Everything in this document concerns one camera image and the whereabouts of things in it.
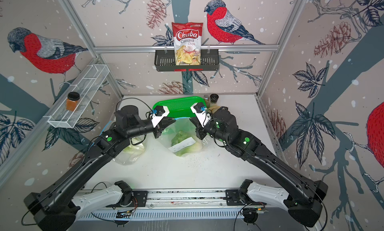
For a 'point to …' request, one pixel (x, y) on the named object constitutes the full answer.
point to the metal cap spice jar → (207, 99)
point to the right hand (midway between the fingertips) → (191, 117)
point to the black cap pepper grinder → (214, 98)
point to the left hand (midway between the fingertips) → (174, 115)
